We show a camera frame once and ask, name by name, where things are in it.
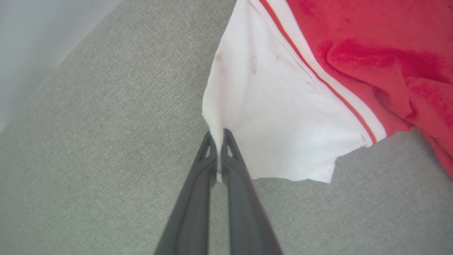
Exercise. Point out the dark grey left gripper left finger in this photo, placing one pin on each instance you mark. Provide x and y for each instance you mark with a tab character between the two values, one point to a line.
193	209

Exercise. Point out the grey fabric sofa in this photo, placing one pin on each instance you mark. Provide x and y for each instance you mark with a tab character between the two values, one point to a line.
99	141

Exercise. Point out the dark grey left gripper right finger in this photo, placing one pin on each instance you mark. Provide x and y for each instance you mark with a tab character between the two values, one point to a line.
244	212

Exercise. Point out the red and white jersey garment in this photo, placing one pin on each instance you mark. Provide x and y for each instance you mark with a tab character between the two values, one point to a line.
318	88

